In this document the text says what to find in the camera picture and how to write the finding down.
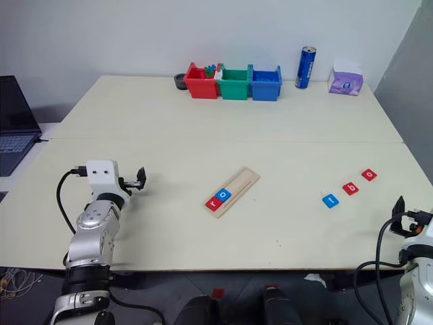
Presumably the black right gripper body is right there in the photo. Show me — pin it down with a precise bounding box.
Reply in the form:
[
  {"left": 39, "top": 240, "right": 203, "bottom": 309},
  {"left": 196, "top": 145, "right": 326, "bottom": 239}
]
[{"left": 389, "top": 209, "right": 424, "bottom": 240}]

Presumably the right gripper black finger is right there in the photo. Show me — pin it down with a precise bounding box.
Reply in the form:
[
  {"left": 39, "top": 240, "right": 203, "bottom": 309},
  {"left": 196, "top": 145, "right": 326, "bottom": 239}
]
[{"left": 391, "top": 195, "right": 406, "bottom": 219}]

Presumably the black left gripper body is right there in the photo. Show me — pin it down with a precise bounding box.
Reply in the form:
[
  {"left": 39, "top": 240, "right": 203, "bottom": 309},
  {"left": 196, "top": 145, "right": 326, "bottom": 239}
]
[{"left": 118, "top": 176, "right": 141, "bottom": 196}]

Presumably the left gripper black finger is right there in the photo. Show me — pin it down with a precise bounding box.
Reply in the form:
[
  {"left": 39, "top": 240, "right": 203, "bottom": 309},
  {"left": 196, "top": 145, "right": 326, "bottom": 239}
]
[{"left": 135, "top": 166, "right": 148, "bottom": 191}]

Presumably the red letter tile b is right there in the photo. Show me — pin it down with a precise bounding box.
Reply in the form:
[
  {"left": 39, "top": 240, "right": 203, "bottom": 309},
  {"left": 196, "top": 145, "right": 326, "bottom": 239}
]
[{"left": 341, "top": 181, "right": 360, "bottom": 197}]

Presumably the wooden letter tray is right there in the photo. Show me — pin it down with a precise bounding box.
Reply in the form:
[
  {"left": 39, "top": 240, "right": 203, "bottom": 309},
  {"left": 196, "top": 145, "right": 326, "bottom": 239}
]
[{"left": 204, "top": 166, "right": 261, "bottom": 219}]

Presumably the red letter tile r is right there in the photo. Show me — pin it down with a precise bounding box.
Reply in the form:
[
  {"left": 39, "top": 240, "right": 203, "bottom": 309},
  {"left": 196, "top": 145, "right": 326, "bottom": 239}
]
[{"left": 205, "top": 195, "right": 224, "bottom": 213}]

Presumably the black round container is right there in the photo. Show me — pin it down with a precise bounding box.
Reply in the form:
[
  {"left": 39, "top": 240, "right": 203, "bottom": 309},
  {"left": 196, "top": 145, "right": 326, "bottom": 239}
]
[{"left": 174, "top": 73, "right": 190, "bottom": 91}]

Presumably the red plastic bin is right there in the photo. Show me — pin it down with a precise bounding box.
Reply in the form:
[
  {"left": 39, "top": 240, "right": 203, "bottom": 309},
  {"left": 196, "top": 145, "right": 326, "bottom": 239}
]
[{"left": 184, "top": 62, "right": 223, "bottom": 100}]

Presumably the green plastic bin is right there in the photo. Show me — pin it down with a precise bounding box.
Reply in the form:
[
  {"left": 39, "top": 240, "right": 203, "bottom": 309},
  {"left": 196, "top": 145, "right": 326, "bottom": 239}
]
[{"left": 216, "top": 64, "right": 253, "bottom": 102}]

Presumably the purple tissue box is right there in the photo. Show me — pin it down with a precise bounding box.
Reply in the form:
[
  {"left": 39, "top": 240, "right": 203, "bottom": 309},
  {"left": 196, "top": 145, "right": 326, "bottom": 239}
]
[{"left": 327, "top": 60, "right": 365, "bottom": 97}]

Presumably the dark open laptop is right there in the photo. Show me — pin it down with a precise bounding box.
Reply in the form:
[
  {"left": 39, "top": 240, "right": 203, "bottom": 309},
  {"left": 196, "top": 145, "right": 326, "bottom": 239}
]
[{"left": 0, "top": 74, "right": 43, "bottom": 177}]

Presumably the dark rounded shape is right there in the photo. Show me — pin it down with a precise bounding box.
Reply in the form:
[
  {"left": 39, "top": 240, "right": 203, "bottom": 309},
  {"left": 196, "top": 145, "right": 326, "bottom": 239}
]
[{"left": 172, "top": 294, "right": 221, "bottom": 325}]

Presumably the blue plastic bin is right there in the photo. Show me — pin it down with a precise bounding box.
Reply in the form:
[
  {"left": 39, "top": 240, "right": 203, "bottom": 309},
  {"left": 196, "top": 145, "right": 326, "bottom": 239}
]
[{"left": 248, "top": 64, "right": 283, "bottom": 102}]

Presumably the blue drink can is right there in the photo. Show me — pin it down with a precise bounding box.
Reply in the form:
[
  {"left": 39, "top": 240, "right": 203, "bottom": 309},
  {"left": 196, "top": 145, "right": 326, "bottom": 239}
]
[{"left": 294, "top": 46, "right": 317, "bottom": 90}]

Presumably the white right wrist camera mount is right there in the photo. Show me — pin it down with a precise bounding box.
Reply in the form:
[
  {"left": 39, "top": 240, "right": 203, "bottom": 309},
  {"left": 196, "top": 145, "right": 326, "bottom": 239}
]
[{"left": 402, "top": 211, "right": 433, "bottom": 260}]

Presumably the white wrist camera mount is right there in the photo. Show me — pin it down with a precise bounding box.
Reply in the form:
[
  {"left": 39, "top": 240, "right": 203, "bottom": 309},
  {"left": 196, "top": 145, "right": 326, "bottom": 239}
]
[
  {"left": 85, "top": 159, "right": 133, "bottom": 204},
  {"left": 402, "top": 211, "right": 433, "bottom": 260}
]

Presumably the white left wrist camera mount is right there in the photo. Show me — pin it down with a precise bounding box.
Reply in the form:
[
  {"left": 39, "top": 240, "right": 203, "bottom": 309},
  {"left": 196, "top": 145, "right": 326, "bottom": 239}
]
[{"left": 85, "top": 159, "right": 133, "bottom": 204}]

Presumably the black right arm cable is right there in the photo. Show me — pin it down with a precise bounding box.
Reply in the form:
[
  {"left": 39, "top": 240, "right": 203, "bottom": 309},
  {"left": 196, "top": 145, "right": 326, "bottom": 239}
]
[{"left": 354, "top": 211, "right": 412, "bottom": 325}]

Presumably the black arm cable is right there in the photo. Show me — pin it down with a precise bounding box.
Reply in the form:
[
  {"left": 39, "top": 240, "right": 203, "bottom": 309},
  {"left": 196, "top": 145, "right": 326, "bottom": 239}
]
[
  {"left": 56, "top": 165, "right": 166, "bottom": 325},
  {"left": 354, "top": 211, "right": 412, "bottom": 325}
]

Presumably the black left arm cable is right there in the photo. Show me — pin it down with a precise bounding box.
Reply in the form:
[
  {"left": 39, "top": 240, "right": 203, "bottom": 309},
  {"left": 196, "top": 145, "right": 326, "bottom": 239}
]
[{"left": 56, "top": 165, "right": 166, "bottom": 325}]

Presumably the white wire bundle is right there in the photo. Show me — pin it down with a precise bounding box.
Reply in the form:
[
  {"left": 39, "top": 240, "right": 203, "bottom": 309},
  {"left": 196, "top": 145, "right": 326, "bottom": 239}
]
[{"left": 0, "top": 267, "right": 43, "bottom": 299}]

